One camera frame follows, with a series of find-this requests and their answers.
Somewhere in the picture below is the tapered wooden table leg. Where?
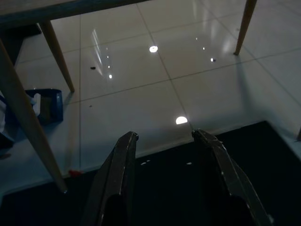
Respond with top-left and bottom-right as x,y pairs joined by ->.
233,0 -> 258,56
40,20 -> 76,93
0,39 -> 69,194

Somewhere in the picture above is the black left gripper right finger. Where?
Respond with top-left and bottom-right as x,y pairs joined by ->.
191,128 -> 275,226

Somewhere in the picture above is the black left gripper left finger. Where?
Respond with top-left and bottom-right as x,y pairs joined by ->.
81,131 -> 138,226

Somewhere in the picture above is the blue open box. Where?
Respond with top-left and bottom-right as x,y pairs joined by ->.
0,88 -> 64,142

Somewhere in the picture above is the white plastic piece in box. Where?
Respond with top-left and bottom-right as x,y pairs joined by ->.
32,93 -> 42,116

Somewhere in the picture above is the wooden table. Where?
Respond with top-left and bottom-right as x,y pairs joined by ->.
0,0 -> 151,27

